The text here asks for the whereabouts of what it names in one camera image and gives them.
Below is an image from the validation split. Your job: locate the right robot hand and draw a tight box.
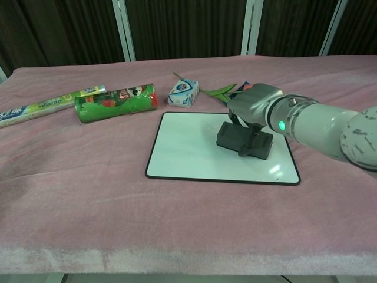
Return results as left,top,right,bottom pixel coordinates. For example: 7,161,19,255
226,83,284,157

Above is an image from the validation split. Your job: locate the dark grey board eraser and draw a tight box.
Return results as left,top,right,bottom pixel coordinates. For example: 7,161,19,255
216,121,274,160

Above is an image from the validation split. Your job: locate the blue clip toy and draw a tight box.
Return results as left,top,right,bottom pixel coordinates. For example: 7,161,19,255
234,81,251,97

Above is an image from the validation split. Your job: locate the artificial tulip flower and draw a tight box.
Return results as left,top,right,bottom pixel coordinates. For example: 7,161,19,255
172,71,254,104

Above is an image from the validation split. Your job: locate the white blue soap box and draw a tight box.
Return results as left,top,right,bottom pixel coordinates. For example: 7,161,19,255
168,79,200,109

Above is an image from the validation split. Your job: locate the white drawing board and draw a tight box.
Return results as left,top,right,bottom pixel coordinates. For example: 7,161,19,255
144,111,302,186

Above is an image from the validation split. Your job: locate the green Pringles can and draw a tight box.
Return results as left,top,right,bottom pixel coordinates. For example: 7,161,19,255
74,83,160,124

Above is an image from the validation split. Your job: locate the pink table cloth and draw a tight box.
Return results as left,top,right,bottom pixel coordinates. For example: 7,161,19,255
0,53,377,277

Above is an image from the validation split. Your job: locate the green plastic wrap roll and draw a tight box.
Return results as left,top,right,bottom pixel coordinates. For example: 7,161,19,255
0,84,107,129

